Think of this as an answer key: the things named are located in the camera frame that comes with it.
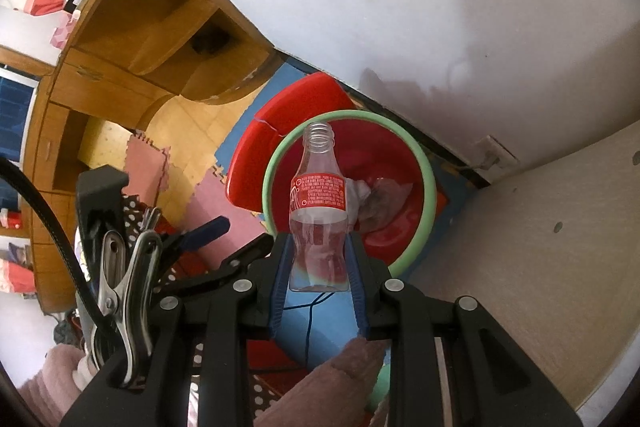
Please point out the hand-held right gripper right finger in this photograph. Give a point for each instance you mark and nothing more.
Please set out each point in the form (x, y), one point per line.
(361, 307)

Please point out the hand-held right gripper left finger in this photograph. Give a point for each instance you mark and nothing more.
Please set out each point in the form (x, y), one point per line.
(282, 292)

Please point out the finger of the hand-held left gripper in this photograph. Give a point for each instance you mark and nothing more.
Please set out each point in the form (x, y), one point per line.
(207, 229)
(245, 259)

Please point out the red bin with green rim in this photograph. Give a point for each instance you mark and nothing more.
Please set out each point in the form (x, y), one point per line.
(395, 242)

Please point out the clear bottle with red label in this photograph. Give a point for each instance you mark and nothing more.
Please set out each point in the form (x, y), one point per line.
(320, 197)

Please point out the person's left forearm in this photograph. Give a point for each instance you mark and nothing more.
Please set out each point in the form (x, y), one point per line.
(50, 382)

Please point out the polka dot cloth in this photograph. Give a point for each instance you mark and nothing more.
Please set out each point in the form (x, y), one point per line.
(132, 207)

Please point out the metal spring clip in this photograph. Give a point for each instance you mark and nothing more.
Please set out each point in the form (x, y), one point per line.
(140, 287)
(150, 219)

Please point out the foam puzzle floor mat tiles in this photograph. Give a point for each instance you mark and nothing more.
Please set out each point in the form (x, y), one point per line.
(150, 172)

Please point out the green plastic stool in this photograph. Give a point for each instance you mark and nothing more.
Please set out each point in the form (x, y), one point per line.
(380, 397)

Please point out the blue gridded panel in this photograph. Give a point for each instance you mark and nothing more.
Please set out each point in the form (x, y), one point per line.
(15, 117)

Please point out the red plastic stool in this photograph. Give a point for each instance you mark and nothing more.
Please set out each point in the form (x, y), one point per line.
(280, 127)

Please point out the wooden desk cabinet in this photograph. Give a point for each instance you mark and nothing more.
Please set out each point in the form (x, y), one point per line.
(125, 32)

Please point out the pink checked box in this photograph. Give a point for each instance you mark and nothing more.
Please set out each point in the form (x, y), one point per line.
(62, 29)

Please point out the white wall socket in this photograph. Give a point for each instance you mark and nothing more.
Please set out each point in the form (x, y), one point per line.
(495, 152)

